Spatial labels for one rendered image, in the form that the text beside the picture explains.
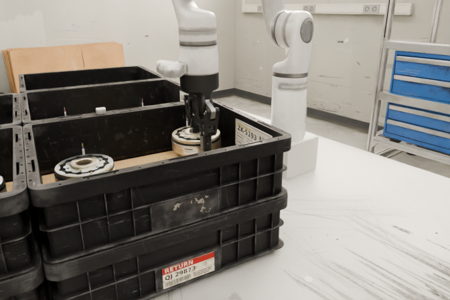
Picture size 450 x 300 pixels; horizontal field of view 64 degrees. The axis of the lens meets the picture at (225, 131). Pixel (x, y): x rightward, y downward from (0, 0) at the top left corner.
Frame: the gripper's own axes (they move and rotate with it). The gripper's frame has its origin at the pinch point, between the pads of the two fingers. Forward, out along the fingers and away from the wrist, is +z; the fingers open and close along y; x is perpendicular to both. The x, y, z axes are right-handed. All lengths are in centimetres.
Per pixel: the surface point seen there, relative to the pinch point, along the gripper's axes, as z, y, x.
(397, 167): 19, 0, -59
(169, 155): 4.6, 6.4, 5.3
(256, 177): 0.5, -18.1, -2.6
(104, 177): -5.8, -20.3, 21.0
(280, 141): -5.0, -18.3, -6.8
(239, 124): -3.2, -2.6, -7.3
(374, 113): 45, 104, -163
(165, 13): -15, 347, -93
